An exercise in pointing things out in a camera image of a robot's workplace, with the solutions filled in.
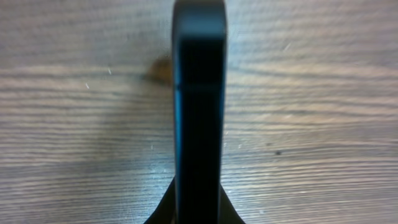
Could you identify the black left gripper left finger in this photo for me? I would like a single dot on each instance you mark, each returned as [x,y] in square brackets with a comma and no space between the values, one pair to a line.
[166,209]

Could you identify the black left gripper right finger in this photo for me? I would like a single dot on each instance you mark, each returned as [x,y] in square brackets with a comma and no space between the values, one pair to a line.
[228,215]

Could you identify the blue Galaxy smartphone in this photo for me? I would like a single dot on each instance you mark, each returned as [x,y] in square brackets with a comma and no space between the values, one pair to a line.
[199,38]

